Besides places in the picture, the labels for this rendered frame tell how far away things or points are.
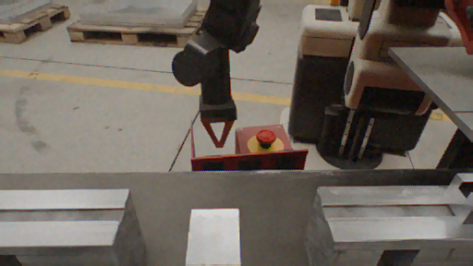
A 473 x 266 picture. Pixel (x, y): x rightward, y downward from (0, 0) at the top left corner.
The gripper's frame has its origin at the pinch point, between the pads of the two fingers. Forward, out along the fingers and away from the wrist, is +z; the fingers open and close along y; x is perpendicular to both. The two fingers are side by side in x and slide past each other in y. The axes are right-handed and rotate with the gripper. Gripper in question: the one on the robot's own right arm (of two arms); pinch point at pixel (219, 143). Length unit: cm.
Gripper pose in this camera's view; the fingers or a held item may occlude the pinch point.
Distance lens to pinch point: 65.0
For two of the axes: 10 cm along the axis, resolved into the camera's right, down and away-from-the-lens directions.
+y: 1.1, 3.9, -9.1
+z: 0.4, 9.2, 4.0
